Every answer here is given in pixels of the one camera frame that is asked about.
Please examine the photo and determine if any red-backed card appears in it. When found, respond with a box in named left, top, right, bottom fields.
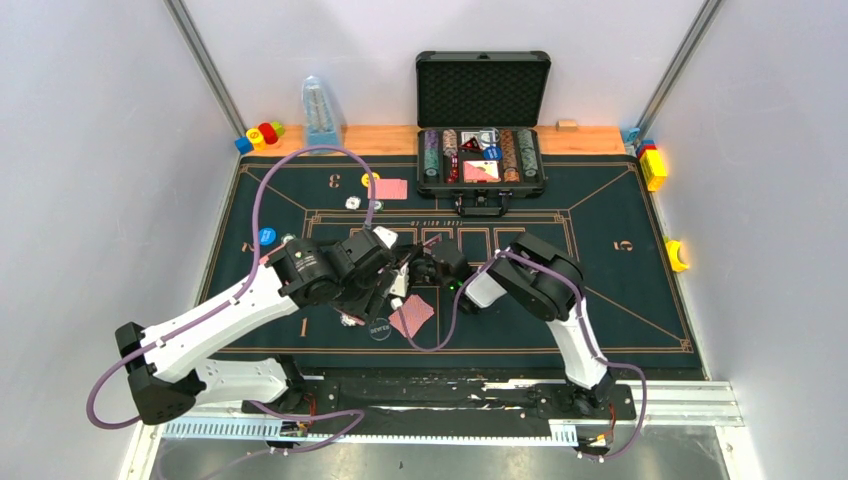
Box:
left=388, top=294, right=435, bottom=338
left=374, top=178, right=409, bottom=200

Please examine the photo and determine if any yellow big blind button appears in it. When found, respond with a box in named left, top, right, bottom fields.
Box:
left=360, top=172, right=381, bottom=188

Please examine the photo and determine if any blue small blind button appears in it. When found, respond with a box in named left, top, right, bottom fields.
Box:
left=258, top=227, right=277, bottom=246

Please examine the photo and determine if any white-blue poker chip stack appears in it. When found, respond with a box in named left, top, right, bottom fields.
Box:
left=340, top=315, right=359, bottom=327

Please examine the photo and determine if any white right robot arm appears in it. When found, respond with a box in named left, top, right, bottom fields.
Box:
left=394, top=232, right=614, bottom=418

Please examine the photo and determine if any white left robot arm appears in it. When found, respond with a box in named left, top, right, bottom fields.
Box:
left=115, top=226, right=398, bottom=425

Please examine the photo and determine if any red triangular all-in marker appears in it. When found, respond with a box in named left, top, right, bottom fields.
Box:
left=423, top=234, right=442, bottom=250

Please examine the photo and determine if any clear dealer button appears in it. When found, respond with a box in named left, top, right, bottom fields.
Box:
left=368, top=318, right=393, bottom=342

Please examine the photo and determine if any playing card deck in case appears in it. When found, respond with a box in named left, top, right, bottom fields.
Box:
left=462, top=160, right=501, bottom=183

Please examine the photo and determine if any orange chip row in case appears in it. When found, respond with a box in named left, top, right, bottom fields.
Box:
left=500, top=130, right=520, bottom=182

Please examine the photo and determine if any pink-white chip row in case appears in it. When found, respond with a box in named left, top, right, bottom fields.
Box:
left=441, top=129, right=459, bottom=160

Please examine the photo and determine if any purple-green chip row in case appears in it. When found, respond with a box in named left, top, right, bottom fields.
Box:
left=424, top=130, right=441, bottom=177

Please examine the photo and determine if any blue button in case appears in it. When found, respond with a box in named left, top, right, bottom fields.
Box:
left=482, top=146, right=502, bottom=160

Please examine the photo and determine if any black poker chip case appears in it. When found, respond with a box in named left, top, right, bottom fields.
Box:
left=415, top=50, right=552, bottom=218

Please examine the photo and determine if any red toy cylinder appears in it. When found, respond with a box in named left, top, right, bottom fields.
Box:
left=257, top=122, right=279, bottom=145

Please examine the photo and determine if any green toy block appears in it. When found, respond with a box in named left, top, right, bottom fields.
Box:
left=270, top=121, right=285, bottom=137

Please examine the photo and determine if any green poker table mat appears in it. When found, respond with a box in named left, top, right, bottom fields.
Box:
left=203, top=155, right=701, bottom=370

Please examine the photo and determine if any yellow toy cylinder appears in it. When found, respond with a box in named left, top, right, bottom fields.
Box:
left=245, top=128, right=267, bottom=150

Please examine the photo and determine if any blue toy cube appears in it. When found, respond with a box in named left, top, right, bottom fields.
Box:
left=234, top=137, right=254, bottom=155

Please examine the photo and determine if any small wooden block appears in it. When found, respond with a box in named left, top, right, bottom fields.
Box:
left=556, top=119, right=579, bottom=132

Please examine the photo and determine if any yellow curved toy piece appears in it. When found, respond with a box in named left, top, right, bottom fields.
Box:
left=664, top=239, right=690, bottom=273

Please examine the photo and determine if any yellow toy block right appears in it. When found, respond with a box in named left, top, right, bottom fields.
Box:
left=637, top=140, right=668, bottom=192

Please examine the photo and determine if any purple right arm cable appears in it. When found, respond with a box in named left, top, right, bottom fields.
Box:
left=396, top=248, right=649, bottom=462

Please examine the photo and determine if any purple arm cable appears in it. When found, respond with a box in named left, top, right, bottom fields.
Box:
left=396, top=248, right=649, bottom=462
left=86, top=144, right=378, bottom=458

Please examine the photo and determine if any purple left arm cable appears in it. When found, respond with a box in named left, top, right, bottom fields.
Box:
left=86, top=144, right=378, bottom=458

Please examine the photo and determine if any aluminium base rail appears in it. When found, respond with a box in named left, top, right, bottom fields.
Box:
left=148, top=375, right=745, bottom=447

